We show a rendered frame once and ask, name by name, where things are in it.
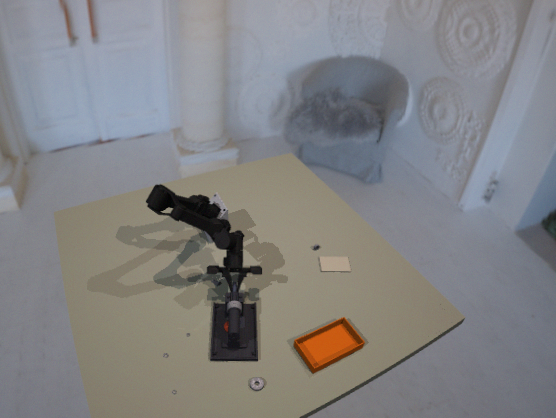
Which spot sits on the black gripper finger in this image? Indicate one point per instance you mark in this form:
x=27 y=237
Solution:
x=240 y=281
x=229 y=281

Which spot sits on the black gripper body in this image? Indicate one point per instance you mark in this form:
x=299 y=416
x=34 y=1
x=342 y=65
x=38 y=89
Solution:
x=234 y=260

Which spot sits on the orange shallow tray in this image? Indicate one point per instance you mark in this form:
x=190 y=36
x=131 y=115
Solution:
x=328 y=344

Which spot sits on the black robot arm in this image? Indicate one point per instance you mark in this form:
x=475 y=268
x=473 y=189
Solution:
x=197 y=212

